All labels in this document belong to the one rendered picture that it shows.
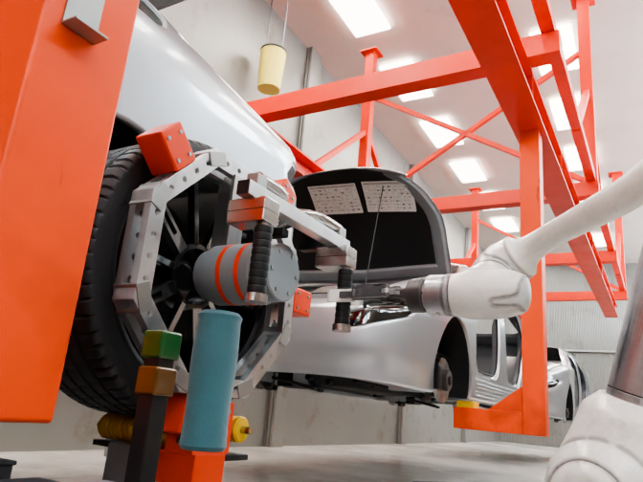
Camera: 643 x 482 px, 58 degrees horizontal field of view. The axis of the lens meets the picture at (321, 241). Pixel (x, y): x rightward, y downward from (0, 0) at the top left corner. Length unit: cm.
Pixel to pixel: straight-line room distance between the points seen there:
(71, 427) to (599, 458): 561
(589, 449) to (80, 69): 90
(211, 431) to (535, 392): 374
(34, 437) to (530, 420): 417
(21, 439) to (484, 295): 507
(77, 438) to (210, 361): 512
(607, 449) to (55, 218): 81
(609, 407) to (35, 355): 78
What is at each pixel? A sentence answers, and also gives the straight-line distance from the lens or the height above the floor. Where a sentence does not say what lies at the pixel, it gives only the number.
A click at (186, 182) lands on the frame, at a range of 125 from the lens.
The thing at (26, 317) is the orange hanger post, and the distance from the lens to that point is 89.
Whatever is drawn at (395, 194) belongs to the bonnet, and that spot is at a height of 226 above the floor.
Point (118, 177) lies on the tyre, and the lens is 124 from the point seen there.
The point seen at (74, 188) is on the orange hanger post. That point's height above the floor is 86.
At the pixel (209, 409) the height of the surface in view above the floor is 55.
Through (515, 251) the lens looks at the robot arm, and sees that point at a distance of 132.
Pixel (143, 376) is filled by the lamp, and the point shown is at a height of 59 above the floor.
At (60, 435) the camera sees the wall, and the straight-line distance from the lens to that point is 608.
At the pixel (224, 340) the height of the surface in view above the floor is 68.
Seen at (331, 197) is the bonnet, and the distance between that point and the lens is 487.
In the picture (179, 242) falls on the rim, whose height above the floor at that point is 91.
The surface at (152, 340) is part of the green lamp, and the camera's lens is 85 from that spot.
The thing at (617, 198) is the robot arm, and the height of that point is 97.
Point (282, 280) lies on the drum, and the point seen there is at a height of 83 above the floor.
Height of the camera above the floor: 57
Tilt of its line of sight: 16 degrees up
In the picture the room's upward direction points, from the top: 5 degrees clockwise
